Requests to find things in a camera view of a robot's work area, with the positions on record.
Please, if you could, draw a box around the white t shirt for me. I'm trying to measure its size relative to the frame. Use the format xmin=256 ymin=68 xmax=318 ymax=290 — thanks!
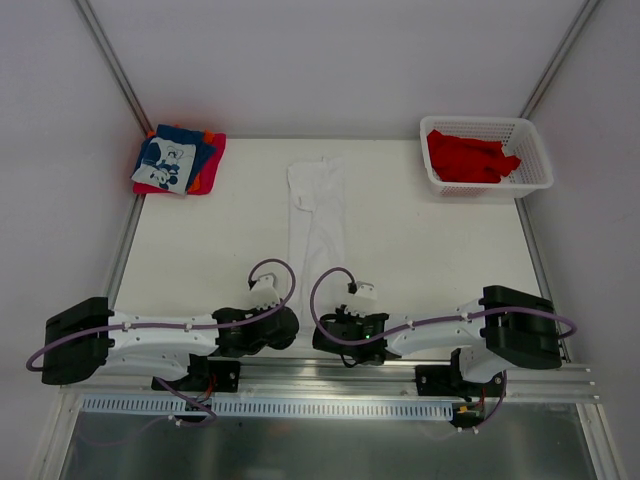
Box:
xmin=287 ymin=157 xmax=346 ymax=335

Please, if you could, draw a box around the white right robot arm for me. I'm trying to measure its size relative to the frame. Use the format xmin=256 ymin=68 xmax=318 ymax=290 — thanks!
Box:
xmin=312 ymin=284 xmax=562 ymax=401

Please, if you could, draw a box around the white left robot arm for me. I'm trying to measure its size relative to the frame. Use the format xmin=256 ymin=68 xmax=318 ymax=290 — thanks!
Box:
xmin=28 ymin=297 xmax=299 ymax=390

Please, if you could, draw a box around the pink folded t shirt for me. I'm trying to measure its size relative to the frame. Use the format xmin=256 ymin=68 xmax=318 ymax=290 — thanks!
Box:
xmin=131 ymin=124 xmax=226 ymax=196

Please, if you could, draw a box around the dark blue folded t shirt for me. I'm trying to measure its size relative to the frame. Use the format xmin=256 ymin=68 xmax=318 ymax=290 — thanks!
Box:
xmin=139 ymin=123 xmax=218 ymax=193

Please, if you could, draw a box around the red t shirt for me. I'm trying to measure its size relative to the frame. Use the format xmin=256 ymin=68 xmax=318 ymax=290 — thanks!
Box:
xmin=426 ymin=130 xmax=521 ymax=184

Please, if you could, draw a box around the light blue printed t shirt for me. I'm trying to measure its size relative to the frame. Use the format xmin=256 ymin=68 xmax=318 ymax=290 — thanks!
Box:
xmin=131 ymin=137 xmax=196 ymax=195

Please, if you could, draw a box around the white plastic basket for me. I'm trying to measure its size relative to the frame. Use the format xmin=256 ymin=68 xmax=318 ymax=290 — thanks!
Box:
xmin=420 ymin=116 xmax=554 ymax=203

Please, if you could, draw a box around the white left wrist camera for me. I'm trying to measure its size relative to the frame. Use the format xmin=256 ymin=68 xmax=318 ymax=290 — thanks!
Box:
xmin=249 ymin=273 xmax=280 ymax=311

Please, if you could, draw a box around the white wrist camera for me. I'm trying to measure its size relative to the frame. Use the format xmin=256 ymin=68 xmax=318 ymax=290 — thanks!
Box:
xmin=249 ymin=273 xmax=280 ymax=311
xmin=348 ymin=281 xmax=378 ymax=302

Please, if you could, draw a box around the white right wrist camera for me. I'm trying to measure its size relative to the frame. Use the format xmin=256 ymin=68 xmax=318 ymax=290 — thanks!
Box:
xmin=348 ymin=281 xmax=378 ymax=302

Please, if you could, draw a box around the aluminium mounting rail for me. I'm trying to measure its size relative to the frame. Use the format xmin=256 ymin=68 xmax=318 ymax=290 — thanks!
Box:
xmin=59 ymin=350 xmax=601 ymax=402

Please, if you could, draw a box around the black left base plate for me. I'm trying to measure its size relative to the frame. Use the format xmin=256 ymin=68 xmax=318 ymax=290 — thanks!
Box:
xmin=166 ymin=356 xmax=241 ymax=393

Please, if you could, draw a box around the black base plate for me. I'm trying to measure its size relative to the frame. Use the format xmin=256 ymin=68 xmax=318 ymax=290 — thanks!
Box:
xmin=415 ymin=365 xmax=505 ymax=401
xmin=166 ymin=356 xmax=241 ymax=393

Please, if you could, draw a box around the white slotted cable duct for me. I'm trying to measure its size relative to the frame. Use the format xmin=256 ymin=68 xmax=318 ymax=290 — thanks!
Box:
xmin=81 ymin=394 xmax=454 ymax=422

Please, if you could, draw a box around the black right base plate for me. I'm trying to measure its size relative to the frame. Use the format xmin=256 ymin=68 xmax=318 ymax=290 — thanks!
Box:
xmin=415 ymin=365 xmax=505 ymax=401

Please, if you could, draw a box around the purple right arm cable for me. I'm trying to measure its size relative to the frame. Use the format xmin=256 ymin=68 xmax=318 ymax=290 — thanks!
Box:
xmin=309 ymin=267 xmax=578 ymax=436

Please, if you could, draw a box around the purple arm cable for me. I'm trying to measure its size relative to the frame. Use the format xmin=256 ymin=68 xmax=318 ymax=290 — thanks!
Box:
xmin=309 ymin=267 xmax=578 ymax=436
xmin=25 ymin=257 xmax=297 ymax=429

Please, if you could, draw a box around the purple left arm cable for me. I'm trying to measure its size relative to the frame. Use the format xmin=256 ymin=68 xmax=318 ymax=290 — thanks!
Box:
xmin=25 ymin=257 xmax=297 ymax=429

